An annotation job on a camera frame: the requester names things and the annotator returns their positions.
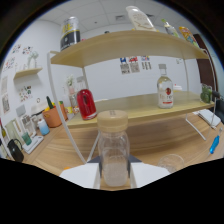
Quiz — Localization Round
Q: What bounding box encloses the large white milk bottle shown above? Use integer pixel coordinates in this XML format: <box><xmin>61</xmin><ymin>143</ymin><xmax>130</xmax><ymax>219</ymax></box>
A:
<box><xmin>125</xmin><ymin>5</ymin><xmax>158</xmax><ymax>33</ymax></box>

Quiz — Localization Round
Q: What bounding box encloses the wooden muddler dark handle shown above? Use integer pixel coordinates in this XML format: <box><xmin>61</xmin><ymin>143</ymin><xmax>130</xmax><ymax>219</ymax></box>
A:
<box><xmin>210</xmin><ymin>89</ymin><xmax>222</xmax><ymax>100</ymax></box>

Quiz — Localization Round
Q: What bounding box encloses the clear soda bottle green cap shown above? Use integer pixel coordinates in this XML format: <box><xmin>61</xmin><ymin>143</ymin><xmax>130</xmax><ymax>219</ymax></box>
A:
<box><xmin>161</xmin><ymin>18</ymin><xmax>181</xmax><ymax>38</ymax></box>

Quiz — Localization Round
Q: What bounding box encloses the black yellow snack bag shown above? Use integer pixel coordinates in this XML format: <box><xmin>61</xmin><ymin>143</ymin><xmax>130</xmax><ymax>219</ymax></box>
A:
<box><xmin>59</xmin><ymin>16</ymin><xmax>82</xmax><ymax>52</ymax></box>

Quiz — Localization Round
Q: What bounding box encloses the light blue cup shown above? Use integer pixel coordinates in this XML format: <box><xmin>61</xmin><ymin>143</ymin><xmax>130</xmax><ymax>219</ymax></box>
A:
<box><xmin>37</xmin><ymin>118</ymin><xmax>51</xmax><ymax>136</ymax></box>

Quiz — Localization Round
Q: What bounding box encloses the blue yellow wall poster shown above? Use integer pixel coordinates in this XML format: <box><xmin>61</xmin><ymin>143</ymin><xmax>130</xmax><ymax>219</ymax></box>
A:
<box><xmin>119</xmin><ymin>57</ymin><xmax>131</xmax><ymax>75</ymax></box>

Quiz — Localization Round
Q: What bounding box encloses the green cup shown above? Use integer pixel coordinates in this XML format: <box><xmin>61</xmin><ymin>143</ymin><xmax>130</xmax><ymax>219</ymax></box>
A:
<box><xmin>21</xmin><ymin>130</ymin><xmax>33</xmax><ymax>146</ymax></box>

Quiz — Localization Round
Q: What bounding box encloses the small vase with plant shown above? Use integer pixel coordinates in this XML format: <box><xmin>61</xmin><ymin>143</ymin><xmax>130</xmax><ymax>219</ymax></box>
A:
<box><xmin>65</xmin><ymin>74</ymin><xmax>77</xmax><ymax>96</ymax></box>

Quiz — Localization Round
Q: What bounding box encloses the multicolour wall poster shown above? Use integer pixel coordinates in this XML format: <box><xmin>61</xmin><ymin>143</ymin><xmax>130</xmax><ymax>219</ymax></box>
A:
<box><xmin>140</xmin><ymin>55</ymin><xmax>153</xmax><ymax>71</ymax></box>

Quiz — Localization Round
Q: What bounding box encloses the black kettle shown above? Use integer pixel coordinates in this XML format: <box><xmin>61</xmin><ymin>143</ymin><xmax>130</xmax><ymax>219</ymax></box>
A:
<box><xmin>6</xmin><ymin>138</ymin><xmax>25</xmax><ymax>163</ymax></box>

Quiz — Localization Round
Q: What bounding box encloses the red liquid bottle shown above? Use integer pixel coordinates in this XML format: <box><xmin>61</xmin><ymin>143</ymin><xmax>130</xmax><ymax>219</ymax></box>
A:
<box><xmin>76</xmin><ymin>88</ymin><xmax>98</xmax><ymax>121</ymax></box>

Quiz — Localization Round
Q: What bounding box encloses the orange pot with items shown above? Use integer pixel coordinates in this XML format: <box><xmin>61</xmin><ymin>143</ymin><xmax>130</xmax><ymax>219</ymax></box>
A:
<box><xmin>42</xmin><ymin>95</ymin><xmax>69</xmax><ymax>129</ymax></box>

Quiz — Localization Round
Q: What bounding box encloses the red white wall poster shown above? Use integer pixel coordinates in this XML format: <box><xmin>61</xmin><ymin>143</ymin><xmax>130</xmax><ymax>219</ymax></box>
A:
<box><xmin>128</xmin><ymin>56</ymin><xmax>141</xmax><ymax>74</ymax></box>

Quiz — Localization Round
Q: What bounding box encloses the orange yellow snack bag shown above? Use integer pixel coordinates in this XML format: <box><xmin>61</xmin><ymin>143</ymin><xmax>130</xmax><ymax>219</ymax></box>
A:
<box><xmin>178</xmin><ymin>26</ymin><xmax>200</xmax><ymax>49</ymax></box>

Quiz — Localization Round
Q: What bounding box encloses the brown door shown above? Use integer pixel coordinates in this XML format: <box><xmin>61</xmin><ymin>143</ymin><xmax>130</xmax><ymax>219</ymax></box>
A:
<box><xmin>194</xmin><ymin>33</ymin><xmax>218</xmax><ymax>94</ymax></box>

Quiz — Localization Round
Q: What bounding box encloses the glass jar of limes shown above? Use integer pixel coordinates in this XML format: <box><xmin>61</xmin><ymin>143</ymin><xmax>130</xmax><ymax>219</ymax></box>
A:
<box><xmin>199</xmin><ymin>83</ymin><xmax>213</xmax><ymax>104</ymax></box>

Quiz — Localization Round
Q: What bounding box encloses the white fabric pouch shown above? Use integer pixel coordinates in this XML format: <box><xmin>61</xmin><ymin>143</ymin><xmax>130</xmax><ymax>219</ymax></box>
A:
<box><xmin>196</xmin><ymin>108</ymin><xmax>222</xmax><ymax>129</ymax></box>

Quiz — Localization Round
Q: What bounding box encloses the white tray scale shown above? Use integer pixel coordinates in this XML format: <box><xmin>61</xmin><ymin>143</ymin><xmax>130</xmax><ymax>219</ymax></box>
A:
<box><xmin>21</xmin><ymin>134</ymin><xmax>45</xmax><ymax>155</ymax></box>

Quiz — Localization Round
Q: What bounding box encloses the white wall shelf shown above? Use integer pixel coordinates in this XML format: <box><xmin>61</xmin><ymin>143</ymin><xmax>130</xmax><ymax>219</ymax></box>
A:
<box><xmin>13</xmin><ymin>67</ymin><xmax>44</xmax><ymax>80</ymax></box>

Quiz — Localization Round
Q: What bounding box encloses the white frame wooden shelf rack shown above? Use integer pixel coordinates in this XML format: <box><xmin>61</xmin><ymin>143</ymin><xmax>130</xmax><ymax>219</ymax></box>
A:
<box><xmin>46</xmin><ymin>29</ymin><xmax>216</xmax><ymax>164</ymax></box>

